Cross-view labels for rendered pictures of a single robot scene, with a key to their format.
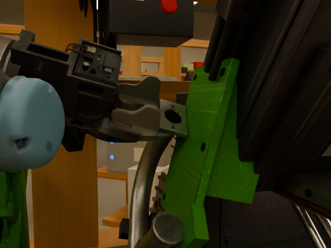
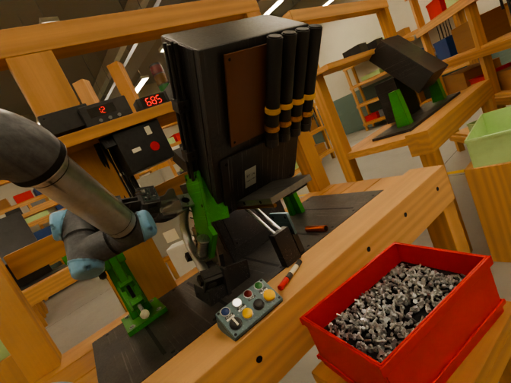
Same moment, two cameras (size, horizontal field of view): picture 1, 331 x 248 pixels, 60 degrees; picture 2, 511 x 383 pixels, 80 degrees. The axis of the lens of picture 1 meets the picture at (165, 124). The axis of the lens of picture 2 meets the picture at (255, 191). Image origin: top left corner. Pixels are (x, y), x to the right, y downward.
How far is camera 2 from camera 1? 0.59 m
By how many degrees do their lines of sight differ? 15
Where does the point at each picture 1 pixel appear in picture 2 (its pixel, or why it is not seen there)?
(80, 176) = (149, 254)
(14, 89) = (141, 215)
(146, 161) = (182, 224)
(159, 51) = not seen: hidden behind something
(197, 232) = (213, 233)
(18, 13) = not seen: outside the picture
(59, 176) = (138, 260)
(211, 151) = (205, 205)
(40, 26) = not seen: hidden behind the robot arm
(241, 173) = (220, 208)
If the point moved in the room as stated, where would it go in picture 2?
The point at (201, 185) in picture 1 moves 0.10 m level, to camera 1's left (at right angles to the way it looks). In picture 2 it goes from (207, 219) to (176, 235)
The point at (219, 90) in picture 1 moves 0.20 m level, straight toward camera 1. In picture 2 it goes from (198, 183) to (193, 191)
